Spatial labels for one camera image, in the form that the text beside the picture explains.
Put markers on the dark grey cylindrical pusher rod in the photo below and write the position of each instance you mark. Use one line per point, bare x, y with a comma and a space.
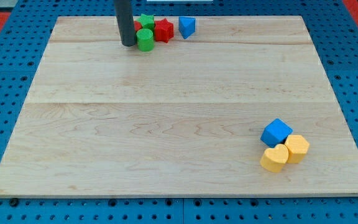
125, 21

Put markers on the light wooden board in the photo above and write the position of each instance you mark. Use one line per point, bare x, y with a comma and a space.
184, 120

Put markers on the yellow hexagon block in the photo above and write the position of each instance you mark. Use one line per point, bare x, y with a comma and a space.
297, 147

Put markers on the blue cube block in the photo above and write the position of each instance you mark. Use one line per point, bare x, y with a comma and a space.
275, 133

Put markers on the green star block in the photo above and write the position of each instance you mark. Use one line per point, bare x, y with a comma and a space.
147, 21

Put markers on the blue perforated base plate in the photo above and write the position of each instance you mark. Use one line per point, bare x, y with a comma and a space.
334, 32

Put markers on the small red block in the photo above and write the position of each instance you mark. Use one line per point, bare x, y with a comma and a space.
137, 26

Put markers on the yellow heart block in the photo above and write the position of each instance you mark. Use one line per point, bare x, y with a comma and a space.
274, 159

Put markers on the blue triangular prism block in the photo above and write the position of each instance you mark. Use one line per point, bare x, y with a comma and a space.
186, 26

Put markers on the red star block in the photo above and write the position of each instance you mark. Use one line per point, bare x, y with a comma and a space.
163, 31

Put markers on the green cylinder block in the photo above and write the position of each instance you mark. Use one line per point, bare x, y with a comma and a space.
145, 40

